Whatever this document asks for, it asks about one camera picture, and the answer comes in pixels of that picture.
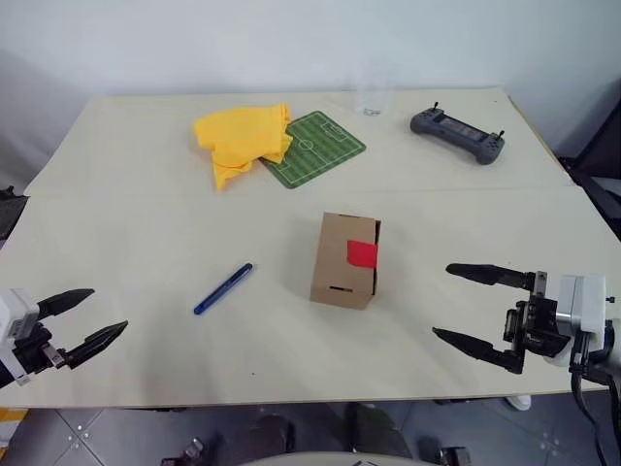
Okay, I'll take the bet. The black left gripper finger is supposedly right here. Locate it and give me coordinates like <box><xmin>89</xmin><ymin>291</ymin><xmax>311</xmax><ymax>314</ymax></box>
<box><xmin>64</xmin><ymin>319</ymin><xmax>129</xmax><ymax>370</ymax></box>
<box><xmin>36</xmin><ymin>288</ymin><xmax>96</xmax><ymax>321</ymax></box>

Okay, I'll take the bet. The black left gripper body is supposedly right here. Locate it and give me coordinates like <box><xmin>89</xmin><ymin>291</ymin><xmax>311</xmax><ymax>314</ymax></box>
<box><xmin>12</xmin><ymin>322</ymin><xmax>69</xmax><ymax>379</ymax></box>

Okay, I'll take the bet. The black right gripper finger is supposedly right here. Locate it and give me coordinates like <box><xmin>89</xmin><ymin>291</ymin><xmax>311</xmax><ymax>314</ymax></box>
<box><xmin>431</xmin><ymin>327</ymin><xmax>526</xmax><ymax>375</ymax></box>
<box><xmin>444</xmin><ymin>262</ymin><xmax>538</xmax><ymax>293</ymax></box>

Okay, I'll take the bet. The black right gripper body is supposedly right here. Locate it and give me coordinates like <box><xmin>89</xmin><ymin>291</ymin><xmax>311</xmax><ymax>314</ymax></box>
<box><xmin>504</xmin><ymin>270</ymin><xmax>568</xmax><ymax>359</ymax></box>

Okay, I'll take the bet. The red tape strip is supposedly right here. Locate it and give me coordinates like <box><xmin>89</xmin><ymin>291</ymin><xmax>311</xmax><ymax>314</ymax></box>
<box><xmin>345</xmin><ymin>239</ymin><xmax>379</xmax><ymax>270</ymax></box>

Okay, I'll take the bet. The blue pen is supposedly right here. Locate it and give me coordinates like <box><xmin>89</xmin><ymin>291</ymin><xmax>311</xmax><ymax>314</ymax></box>
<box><xmin>193</xmin><ymin>262</ymin><xmax>254</xmax><ymax>316</ymax></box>

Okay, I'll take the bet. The brown cardboard box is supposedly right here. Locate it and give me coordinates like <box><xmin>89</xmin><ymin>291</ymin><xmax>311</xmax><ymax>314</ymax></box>
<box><xmin>310</xmin><ymin>211</ymin><xmax>382</xmax><ymax>312</ymax></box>

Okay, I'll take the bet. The black object beside table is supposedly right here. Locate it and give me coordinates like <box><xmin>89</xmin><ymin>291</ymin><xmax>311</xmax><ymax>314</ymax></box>
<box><xmin>0</xmin><ymin>185</ymin><xmax>30</xmax><ymax>242</ymax></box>

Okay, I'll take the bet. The dark rounded shape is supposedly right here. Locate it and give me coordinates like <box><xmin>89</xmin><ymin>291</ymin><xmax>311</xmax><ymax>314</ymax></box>
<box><xmin>345</xmin><ymin>402</ymin><xmax>413</xmax><ymax>460</ymax></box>

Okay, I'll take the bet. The grey handheld game controller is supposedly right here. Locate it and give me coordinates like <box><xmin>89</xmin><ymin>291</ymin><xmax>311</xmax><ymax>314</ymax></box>
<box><xmin>409</xmin><ymin>101</ymin><xmax>507</xmax><ymax>167</ymax></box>

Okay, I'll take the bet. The clear drinking glass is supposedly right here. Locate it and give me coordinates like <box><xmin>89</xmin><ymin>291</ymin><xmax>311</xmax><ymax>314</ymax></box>
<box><xmin>353</xmin><ymin>67</ymin><xmax>395</xmax><ymax>117</ymax></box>

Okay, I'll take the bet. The green soccer field mat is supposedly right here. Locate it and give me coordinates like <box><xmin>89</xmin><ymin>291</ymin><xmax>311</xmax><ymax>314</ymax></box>
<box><xmin>261</xmin><ymin>110</ymin><xmax>368</xmax><ymax>190</ymax></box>

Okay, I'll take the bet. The yellow cloth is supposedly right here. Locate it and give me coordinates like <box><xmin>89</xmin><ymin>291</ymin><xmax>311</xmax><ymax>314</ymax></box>
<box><xmin>192</xmin><ymin>101</ymin><xmax>296</xmax><ymax>192</ymax></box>

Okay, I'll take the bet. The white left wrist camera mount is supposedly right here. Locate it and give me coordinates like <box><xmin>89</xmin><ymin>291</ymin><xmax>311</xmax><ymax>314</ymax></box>
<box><xmin>0</xmin><ymin>287</ymin><xmax>41</xmax><ymax>388</ymax></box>

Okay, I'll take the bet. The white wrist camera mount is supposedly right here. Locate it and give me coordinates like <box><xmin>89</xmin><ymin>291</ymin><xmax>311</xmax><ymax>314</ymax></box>
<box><xmin>547</xmin><ymin>273</ymin><xmax>608</xmax><ymax>366</ymax></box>
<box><xmin>0</xmin><ymin>287</ymin><xmax>41</xmax><ymax>388</ymax></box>

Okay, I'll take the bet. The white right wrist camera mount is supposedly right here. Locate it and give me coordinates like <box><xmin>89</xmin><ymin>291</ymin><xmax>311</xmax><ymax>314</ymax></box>
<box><xmin>547</xmin><ymin>273</ymin><xmax>608</xmax><ymax>366</ymax></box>

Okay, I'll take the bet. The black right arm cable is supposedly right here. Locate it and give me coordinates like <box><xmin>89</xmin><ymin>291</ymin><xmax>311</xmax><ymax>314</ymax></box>
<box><xmin>569</xmin><ymin>334</ymin><xmax>621</xmax><ymax>465</ymax></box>

